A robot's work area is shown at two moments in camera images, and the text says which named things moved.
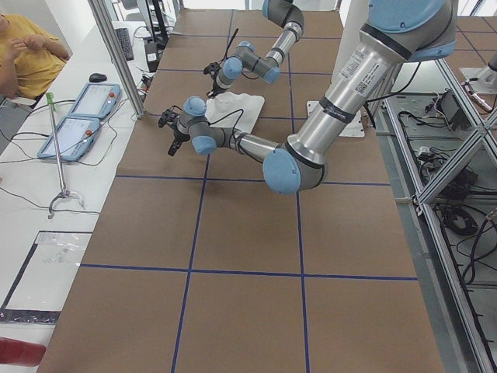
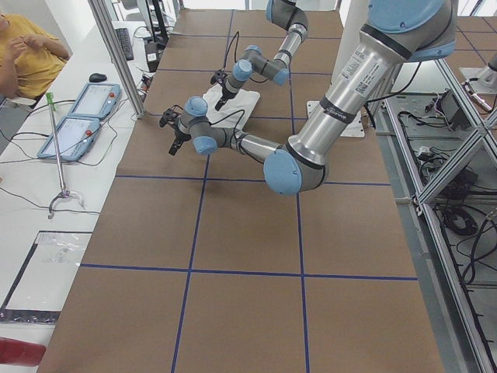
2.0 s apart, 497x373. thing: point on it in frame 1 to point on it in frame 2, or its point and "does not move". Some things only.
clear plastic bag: [50, 271] does not move
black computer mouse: [95, 78] does not move
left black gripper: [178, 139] does not move
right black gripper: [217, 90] to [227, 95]
